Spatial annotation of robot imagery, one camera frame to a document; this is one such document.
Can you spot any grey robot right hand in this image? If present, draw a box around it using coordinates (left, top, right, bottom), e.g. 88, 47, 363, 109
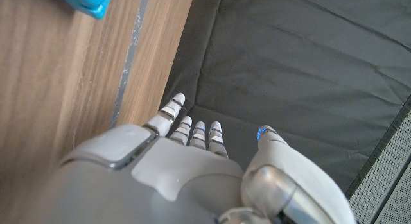
19, 92, 357, 224

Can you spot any black backdrop curtain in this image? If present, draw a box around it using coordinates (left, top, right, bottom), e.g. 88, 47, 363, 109
159, 0, 411, 199

